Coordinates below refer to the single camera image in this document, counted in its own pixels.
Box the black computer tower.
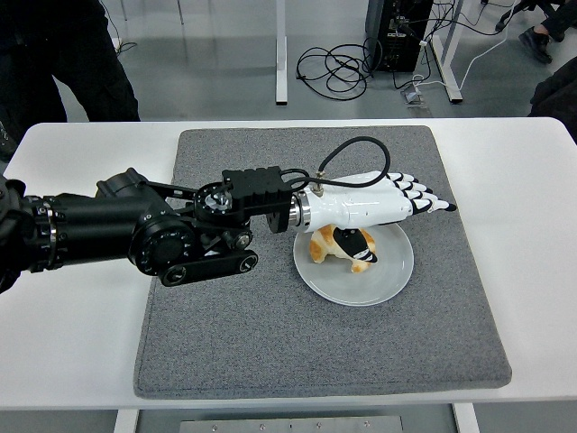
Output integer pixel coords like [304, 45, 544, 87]
[364, 0, 434, 73]

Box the grey metal plate with screws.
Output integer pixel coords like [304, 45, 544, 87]
[179, 415, 405, 433]

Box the grey fabric mat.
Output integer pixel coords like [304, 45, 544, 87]
[133, 124, 513, 401]

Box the white table leg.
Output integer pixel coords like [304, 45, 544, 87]
[453, 402, 480, 433]
[112, 408, 140, 433]

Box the croissant bread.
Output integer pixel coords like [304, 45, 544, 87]
[308, 224, 376, 275]

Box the black coiled floor cable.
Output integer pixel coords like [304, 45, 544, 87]
[296, 43, 375, 99]

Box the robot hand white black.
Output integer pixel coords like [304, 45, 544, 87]
[306, 170, 458, 264]

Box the standing person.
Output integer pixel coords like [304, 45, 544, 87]
[0, 0, 142, 161]

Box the white desk leg single post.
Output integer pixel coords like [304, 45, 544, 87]
[274, 0, 289, 106]

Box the seated person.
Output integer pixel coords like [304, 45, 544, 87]
[517, 0, 577, 65]

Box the white floor cable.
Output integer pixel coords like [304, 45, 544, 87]
[410, 31, 517, 91]

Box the white desk leg with foot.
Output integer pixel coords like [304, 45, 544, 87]
[430, 0, 465, 104]

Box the pale grey round plate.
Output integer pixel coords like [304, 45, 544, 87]
[293, 223, 416, 307]

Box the thin black floor cable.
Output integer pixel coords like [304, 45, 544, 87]
[98, 0, 137, 55]

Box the black office chair base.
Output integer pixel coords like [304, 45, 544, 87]
[494, 0, 542, 33]

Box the grey floor socket box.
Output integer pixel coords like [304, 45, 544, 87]
[400, 88, 430, 109]

